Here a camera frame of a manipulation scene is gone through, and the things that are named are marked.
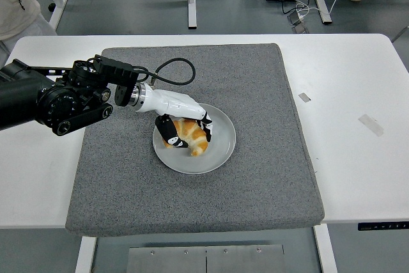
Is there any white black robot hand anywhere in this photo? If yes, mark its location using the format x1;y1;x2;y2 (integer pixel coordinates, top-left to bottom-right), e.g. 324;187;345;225
136;82;214;150

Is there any golden croissant bread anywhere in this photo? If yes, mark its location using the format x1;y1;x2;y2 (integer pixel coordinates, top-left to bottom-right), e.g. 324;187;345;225
162;118;210;158

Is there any pale grey round plate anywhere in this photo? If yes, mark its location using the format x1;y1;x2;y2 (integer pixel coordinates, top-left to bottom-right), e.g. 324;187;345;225
152;102;236;175

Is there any grey metal plate with screws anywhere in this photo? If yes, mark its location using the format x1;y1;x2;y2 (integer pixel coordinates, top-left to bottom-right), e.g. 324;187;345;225
127;244;285;273

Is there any grey speckled mat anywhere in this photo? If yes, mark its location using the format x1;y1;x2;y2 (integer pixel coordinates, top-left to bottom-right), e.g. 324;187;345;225
65;42;325;238

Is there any person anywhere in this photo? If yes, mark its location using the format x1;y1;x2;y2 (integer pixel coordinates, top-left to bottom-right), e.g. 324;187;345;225
0;0;58;66

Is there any long clear tape piece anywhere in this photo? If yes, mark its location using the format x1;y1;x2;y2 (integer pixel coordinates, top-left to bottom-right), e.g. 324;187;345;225
357;114;384;137

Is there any grey metal bar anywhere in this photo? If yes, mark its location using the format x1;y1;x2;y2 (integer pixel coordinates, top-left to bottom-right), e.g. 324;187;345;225
391;25;409;43

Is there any black table control panel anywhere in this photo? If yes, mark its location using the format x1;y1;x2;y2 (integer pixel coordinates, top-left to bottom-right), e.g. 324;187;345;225
357;221;409;231

